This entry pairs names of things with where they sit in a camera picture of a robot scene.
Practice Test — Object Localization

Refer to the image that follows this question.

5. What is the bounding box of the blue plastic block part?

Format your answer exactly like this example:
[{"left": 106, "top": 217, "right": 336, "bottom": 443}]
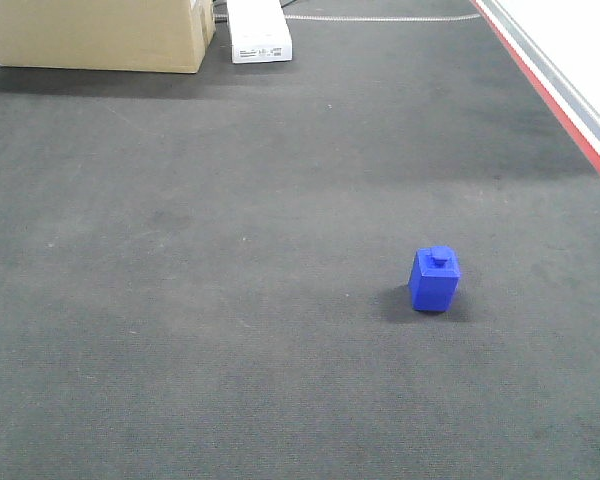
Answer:
[{"left": 408, "top": 245, "right": 462, "bottom": 312}]

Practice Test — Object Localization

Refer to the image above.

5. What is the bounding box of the long white product box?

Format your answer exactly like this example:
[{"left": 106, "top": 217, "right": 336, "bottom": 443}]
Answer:
[{"left": 227, "top": 0, "right": 293, "bottom": 64}]

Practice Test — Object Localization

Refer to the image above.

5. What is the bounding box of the large brown cardboard box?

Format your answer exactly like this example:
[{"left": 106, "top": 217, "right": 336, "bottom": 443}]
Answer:
[{"left": 0, "top": 0, "right": 215, "bottom": 73}]

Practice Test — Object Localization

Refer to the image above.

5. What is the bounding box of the white whiteboard with frame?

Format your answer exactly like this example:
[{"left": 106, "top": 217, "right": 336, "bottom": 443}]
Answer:
[{"left": 474, "top": 1, "right": 600, "bottom": 175}]

